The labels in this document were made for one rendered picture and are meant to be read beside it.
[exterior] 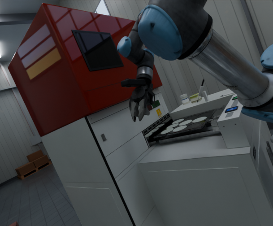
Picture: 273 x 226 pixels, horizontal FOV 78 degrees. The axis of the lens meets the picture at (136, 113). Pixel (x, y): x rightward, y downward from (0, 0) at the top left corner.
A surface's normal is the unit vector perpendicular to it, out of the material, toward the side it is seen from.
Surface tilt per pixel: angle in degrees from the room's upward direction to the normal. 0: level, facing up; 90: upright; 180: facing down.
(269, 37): 90
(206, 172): 90
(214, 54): 121
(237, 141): 90
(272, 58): 39
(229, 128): 90
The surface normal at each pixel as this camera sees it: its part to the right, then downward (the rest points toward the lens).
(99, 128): 0.72, -0.26
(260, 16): -0.74, 0.37
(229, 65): 0.13, 0.52
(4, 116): 0.54, -0.17
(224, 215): -0.57, 0.30
